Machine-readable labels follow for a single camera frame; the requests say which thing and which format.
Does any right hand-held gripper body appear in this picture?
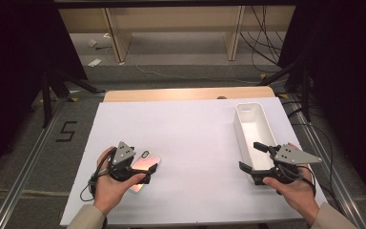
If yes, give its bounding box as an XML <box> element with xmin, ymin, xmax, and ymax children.
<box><xmin>252</xmin><ymin>143</ymin><xmax>322</xmax><ymax>186</ymax></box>

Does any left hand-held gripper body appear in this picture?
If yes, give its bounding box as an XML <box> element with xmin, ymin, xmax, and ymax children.
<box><xmin>108</xmin><ymin>141</ymin><xmax>147</xmax><ymax>183</ymax></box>

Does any iridescent phone case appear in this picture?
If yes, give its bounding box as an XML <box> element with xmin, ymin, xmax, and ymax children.
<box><xmin>129</xmin><ymin>150</ymin><xmax>162</xmax><ymax>194</ymax></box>

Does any long white plastic container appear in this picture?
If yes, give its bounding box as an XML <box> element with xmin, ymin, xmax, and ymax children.
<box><xmin>234</xmin><ymin>102</ymin><xmax>279</xmax><ymax>186</ymax></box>

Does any person's left hand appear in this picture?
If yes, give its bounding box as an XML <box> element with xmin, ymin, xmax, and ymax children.
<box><xmin>93</xmin><ymin>146</ymin><xmax>147</xmax><ymax>217</ymax></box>

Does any person's right hand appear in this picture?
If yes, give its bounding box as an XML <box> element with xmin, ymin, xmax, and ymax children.
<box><xmin>262</xmin><ymin>165</ymin><xmax>320</xmax><ymax>226</ymax></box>

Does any white board sheet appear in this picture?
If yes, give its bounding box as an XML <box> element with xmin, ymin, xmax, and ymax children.
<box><xmin>60</xmin><ymin>96</ymin><xmax>328</xmax><ymax>227</ymax></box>

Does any black tripod stand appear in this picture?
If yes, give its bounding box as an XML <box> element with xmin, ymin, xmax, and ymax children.
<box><xmin>258</xmin><ymin>53</ymin><xmax>313</xmax><ymax>123</ymax></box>
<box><xmin>40</xmin><ymin>68</ymin><xmax>106</xmax><ymax>128</ymax></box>

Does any dark curtain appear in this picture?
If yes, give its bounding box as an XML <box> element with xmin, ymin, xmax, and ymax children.
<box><xmin>0</xmin><ymin>0</ymin><xmax>89</xmax><ymax>189</ymax></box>
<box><xmin>277</xmin><ymin>0</ymin><xmax>366</xmax><ymax>204</ymax></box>

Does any light wooden desk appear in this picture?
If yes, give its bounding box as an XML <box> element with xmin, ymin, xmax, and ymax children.
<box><xmin>58</xmin><ymin>6</ymin><xmax>296</xmax><ymax>64</ymax></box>

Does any black metal bar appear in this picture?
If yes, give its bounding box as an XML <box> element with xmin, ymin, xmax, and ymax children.
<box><xmin>53</xmin><ymin>0</ymin><xmax>299</xmax><ymax>9</ymax></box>

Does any right hand-held gripper cable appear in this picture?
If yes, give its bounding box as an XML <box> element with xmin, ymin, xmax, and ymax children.
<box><xmin>279</xmin><ymin>163</ymin><xmax>317</xmax><ymax>197</ymax></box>

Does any hand-held gripper cable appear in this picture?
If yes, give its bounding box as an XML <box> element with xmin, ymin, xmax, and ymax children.
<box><xmin>79</xmin><ymin>147</ymin><xmax>117</xmax><ymax>203</ymax></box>
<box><xmin>279</xmin><ymin>163</ymin><xmax>317</xmax><ymax>197</ymax></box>

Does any left hand-held gripper cable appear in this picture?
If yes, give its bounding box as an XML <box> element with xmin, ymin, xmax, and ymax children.
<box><xmin>79</xmin><ymin>147</ymin><xmax>117</xmax><ymax>203</ymax></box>

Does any black floor cable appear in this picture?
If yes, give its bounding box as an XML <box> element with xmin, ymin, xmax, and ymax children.
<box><xmin>287</xmin><ymin>101</ymin><xmax>336</xmax><ymax>198</ymax></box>

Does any aluminium floor rail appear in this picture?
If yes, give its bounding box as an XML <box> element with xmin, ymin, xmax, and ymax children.
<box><xmin>290</xmin><ymin>94</ymin><xmax>366</xmax><ymax>229</ymax></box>
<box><xmin>0</xmin><ymin>98</ymin><xmax>62</xmax><ymax>229</ymax></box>

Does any white floor cable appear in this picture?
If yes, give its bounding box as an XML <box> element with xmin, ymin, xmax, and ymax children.
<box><xmin>135</xmin><ymin>65</ymin><xmax>261</xmax><ymax>86</ymax></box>

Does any bundle of black cables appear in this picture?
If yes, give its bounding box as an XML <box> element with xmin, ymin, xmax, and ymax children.
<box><xmin>239</xmin><ymin>5</ymin><xmax>288</xmax><ymax>74</ymax></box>

